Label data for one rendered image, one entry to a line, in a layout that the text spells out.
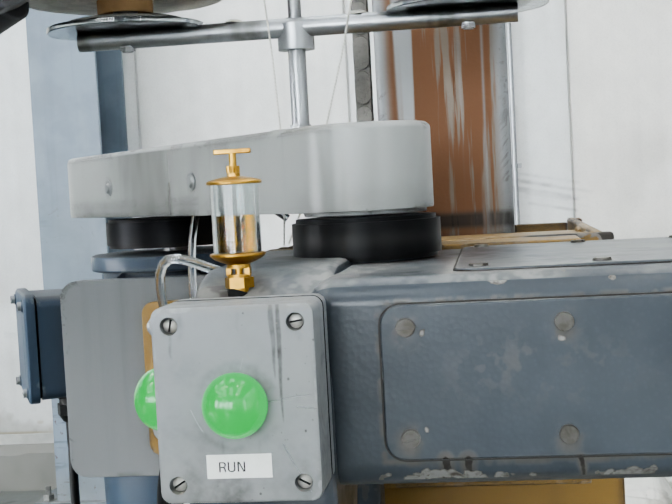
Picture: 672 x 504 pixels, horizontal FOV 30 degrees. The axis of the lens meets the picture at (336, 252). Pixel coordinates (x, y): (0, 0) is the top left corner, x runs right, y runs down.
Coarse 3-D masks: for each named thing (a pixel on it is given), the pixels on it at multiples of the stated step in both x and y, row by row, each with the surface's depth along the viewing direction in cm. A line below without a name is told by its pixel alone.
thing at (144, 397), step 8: (144, 376) 59; (152, 376) 58; (144, 384) 58; (152, 384) 58; (136, 392) 59; (144, 392) 58; (152, 392) 58; (136, 400) 58; (144, 400) 58; (152, 400) 58; (136, 408) 59; (144, 408) 58; (152, 408) 58; (144, 416) 58; (152, 416) 58; (152, 424) 58
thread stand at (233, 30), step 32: (288, 0) 94; (416, 0) 88; (448, 0) 88; (480, 0) 89; (512, 0) 90; (544, 0) 91; (64, 32) 94; (96, 32) 95; (128, 32) 95; (160, 32) 95; (192, 32) 95; (224, 32) 94; (256, 32) 94; (288, 32) 94; (320, 32) 94; (352, 32) 94
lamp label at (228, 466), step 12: (216, 456) 57; (228, 456) 57; (240, 456) 57; (252, 456) 57; (264, 456) 56; (216, 468) 57; (228, 468) 57; (240, 468) 57; (252, 468) 57; (264, 468) 57
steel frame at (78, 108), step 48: (48, 48) 547; (48, 96) 548; (96, 96) 545; (48, 144) 549; (96, 144) 547; (48, 192) 551; (48, 240) 552; (96, 240) 549; (48, 288) 553; (96, 480) 556
